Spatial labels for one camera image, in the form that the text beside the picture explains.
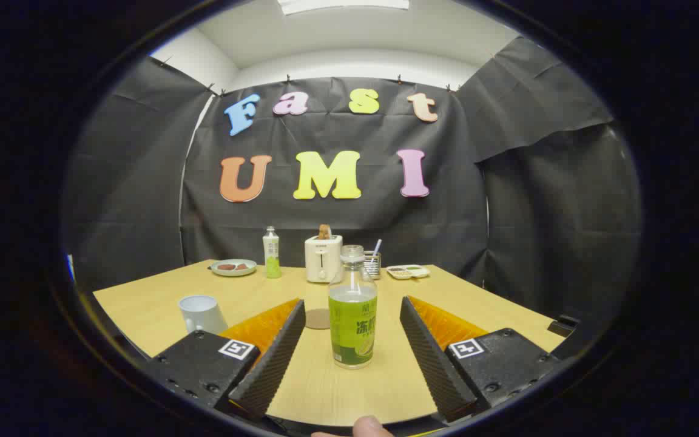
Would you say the pale green plate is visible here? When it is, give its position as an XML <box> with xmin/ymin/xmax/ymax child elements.
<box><xmin>210</xmin><ymin>259</ymin><xmax>258</xmax><ymax>277</ymax></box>

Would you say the wooden table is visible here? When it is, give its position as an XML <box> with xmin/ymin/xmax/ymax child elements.
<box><xmin>93</xmin><ymin>260</ymin><xmax>566</xmax><ymax>427</ymax></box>

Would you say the green label juice bottle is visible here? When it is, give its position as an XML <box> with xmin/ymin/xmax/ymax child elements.
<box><xmin>328</xmin><ymin>245</ymin><xmax>379</xmax><ymax>370</ymax></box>

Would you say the ceiling light panel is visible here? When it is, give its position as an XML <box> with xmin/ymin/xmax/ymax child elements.
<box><xmin>277</xmin><ymin>0</ymin><xmax>411</xmax><ymax>16</ymax></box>

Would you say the black backdrop cloth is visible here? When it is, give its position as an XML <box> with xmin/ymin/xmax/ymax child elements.
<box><xmin>64</xmin><ymin>36</ymin><xmax>641</xmax><ymax>316</ymax></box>

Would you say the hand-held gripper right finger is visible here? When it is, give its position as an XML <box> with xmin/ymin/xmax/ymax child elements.
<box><xmin>399</xmin><ymin>296</ymin><xmax>562</xmax><ymax>424</ymax></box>

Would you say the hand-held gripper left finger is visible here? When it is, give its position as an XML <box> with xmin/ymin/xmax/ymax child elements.
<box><xmin>143</xmin><ymin>297</ymin><xmax>306</xmax><ymax>422</ymax></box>

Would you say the white cup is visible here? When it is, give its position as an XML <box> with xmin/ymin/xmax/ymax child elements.
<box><xmin>178</xmin><ymin>295</ymin><xmax>229</xmax><ymax>336</ymax></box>

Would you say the small black object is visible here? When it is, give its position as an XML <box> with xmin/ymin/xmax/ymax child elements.
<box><xmin>547</xmin><ymin>314</ymin><xmax>581</xmax><ymax>338</ymax></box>

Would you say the white toaster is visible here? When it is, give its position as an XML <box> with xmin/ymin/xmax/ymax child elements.
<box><xmin>305</xmin><ymin>235</ymin><xmax>344</xmax><ymax>283</ymax></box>

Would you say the small capped green bottle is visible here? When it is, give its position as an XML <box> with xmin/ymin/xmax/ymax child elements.
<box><xmin>263</xmin><ymin>226</ymin><xmax>282</xmax><ymax>279</ymax></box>

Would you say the white divided dish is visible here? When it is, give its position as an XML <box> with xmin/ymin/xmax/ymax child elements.
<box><xmin>386</xmin><ymin>265</ymin><xmax>431</xmax><ymax>280</ymax></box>

